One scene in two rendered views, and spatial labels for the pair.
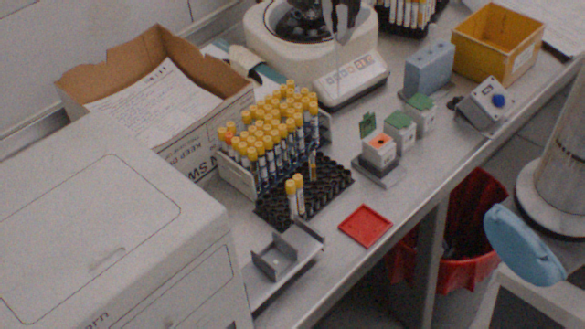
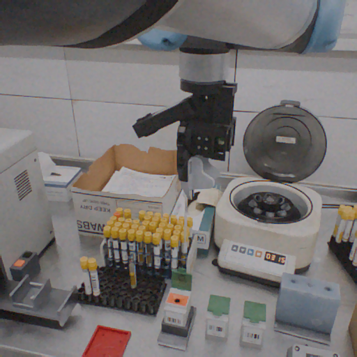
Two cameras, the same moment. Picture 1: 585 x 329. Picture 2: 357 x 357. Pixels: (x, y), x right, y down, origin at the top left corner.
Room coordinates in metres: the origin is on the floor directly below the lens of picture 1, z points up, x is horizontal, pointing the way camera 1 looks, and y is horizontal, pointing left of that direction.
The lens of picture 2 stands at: (0.54, -0.52, 1.45)
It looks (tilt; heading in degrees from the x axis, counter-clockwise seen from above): 28 degrees down; 55
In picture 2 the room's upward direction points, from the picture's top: straight up
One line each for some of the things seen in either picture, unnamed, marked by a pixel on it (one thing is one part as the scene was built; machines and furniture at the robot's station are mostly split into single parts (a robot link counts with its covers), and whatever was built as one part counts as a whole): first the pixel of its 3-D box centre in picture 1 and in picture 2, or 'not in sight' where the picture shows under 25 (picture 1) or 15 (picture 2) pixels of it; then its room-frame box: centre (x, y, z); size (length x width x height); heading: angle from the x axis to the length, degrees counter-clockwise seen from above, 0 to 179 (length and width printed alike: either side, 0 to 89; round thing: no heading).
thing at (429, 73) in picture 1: (428, 72); (305, 305); (1.01, -0.26, 0.92); 0.10 x 0.07 x 0.10; 127
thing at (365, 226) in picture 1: (365, 225); (107, 344); (0.67, -0.09, 0.88); 0.07 x 0.07 x 0.01; 42
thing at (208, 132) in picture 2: not in sight; (206, 118); (0.89, -0.09, 1.27); 0.09 x 0.08 x 0.12; 125
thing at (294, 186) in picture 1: (303, 175); (120, 273); (0.76, 0.01, 0.93); 0.17 x 0.09 x 0.11; 132
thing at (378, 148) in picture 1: (378, 153); (178, 310); (0.80, -0.13, 0.92); 0.05 x 0.04 x 0.06; 40
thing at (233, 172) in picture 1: (275, 145); (150, 251); (0.85, 0.05, 0.91); 0.20 x 0.10 x 0.07; 132
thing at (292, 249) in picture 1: (265, 270); (21, 293); (0.58, 0.08, 0.92); 0.21 x 0.07 x 0.05; 132
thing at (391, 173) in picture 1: (377, 163); (178, 321); (0.80, -0.13, 0.89); 0.09 x 0.05 x 0.04; 40
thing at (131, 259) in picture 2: (313, 167); (132, 275); (0.77, -0.01, 0.93); 0.01 x 0.01 x 0.10; 42
